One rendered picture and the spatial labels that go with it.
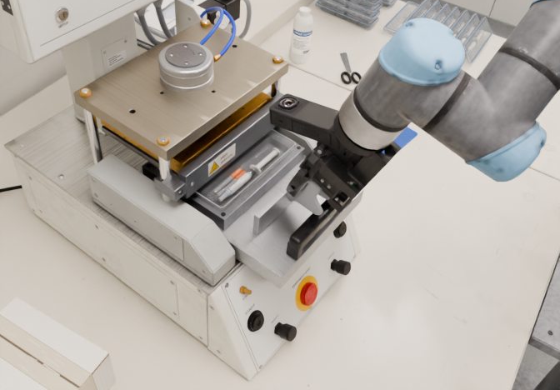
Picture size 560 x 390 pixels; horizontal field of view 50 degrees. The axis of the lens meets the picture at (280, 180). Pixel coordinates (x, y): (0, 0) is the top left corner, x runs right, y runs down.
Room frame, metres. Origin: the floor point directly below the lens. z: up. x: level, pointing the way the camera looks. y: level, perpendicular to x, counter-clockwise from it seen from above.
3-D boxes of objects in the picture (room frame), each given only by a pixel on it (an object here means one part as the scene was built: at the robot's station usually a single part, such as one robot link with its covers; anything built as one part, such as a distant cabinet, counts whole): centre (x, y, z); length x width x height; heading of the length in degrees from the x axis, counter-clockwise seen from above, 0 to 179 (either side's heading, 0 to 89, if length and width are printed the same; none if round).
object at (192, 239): (0.56, 0.17, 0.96); 0.25 x 0.05 x 0.07; 58
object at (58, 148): (0.73, 0.18, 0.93); 0.46 x 0.35 x 0.01; 58
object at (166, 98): (0.74, 0.17, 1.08); 0.31 x 0.24 x 0.13; 148
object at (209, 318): (0.72, 0.14, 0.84); 0.53 x 0.37 x 0.17; 58
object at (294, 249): (0.57, -0.07, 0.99); 0.15 x 0.02 x 0.04; 148
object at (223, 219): (0.67, 0.09, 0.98); 0.20 x 0.17 x 0.03; 148
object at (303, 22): (1.32, -0.01, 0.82); 0.05 x 0.05 x 0.14
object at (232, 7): (0.97, 0.15, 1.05); 0.15 x 0.05 x 0.15; 148
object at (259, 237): (0.64, 0.05, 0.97); 0.30 x 0.22 x 0.08; 58
